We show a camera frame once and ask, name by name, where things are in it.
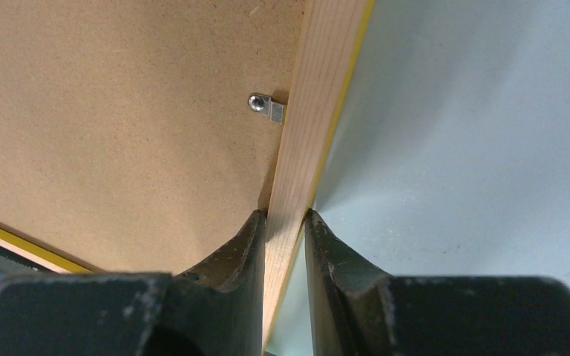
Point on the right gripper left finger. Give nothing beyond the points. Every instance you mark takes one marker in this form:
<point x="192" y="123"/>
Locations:
<point x="212" y="308"/>

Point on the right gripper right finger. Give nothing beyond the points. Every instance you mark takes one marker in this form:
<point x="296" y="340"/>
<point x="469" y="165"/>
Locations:
<point x="356" y="308"/>

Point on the brown cardboard backing board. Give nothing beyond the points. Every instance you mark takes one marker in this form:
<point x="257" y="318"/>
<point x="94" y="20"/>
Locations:
<point x="118" y="123"/>

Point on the yellow wooden picture frame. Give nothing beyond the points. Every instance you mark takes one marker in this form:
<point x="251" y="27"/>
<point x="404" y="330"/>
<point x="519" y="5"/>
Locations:
<point x="309" y="123"/>

